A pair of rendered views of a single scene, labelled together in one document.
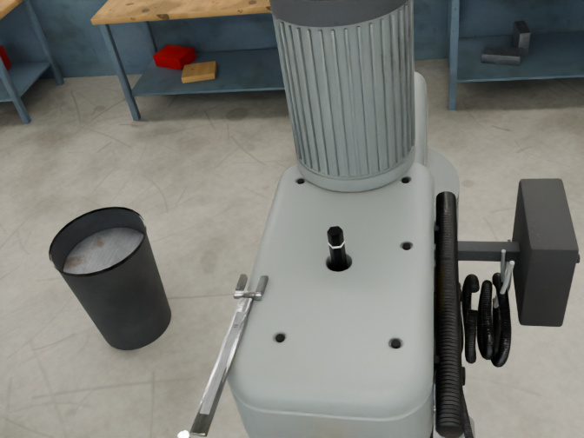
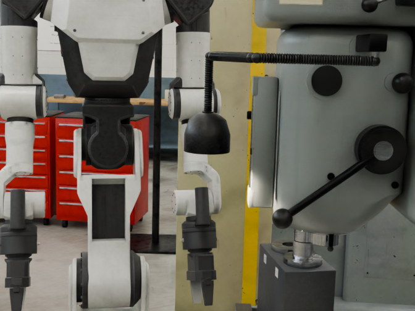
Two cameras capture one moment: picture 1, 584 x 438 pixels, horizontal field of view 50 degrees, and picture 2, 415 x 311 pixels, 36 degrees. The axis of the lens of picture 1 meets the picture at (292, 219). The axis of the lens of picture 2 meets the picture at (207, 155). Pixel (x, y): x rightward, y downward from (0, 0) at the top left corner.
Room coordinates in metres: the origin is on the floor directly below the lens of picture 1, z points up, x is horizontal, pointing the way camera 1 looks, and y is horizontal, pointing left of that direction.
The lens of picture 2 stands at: (0.13, -0.98, 1.58)
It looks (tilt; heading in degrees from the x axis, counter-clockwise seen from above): 9 degrees down; 73
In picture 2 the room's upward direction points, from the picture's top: 2 degrees clockwise
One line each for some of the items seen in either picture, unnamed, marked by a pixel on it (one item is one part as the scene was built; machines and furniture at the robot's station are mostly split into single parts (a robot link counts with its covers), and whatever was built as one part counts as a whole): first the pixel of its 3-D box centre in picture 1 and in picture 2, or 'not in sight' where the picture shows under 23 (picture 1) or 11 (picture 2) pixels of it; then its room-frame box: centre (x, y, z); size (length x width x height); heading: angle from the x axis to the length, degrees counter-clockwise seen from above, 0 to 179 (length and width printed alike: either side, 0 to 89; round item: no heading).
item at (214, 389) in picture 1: (228, 347); not in sight; (0.50, 0.11, 1.89); 0.24 x 0.04 x 0.01; 160
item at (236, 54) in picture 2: not in sight; (233, 57); (0.42, -0.12, 1.58); 0.17 x 0.01 x 0.01; 94
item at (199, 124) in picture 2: not in sight; (207, 131); (0.41, -0.03, 1.46); 0.07 x 0.07 x 0.06
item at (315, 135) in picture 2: not in sight; (334, 128); (0.62, -0.06, 1.47); 0.21 x 0.19 x 0.32; 73
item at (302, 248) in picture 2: not in sight; (303, 244); (0.76, 0.32, 1.16); 0.05 x 0.05 x 0.06
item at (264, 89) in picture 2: not in sight; (262, 142); (0.51, -0.02, 1.45); 0.04 x 0.04 x 0.21; 73
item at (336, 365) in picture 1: (345, 291); not in sight; (0.63, -0.06, 1.81); 0.47 x 0.26 x 0.16; 163
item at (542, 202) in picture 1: (543, 252); not in sight; (0.80, -0.46, 1.62); 0.20 x 0.09 x 0.21; 163
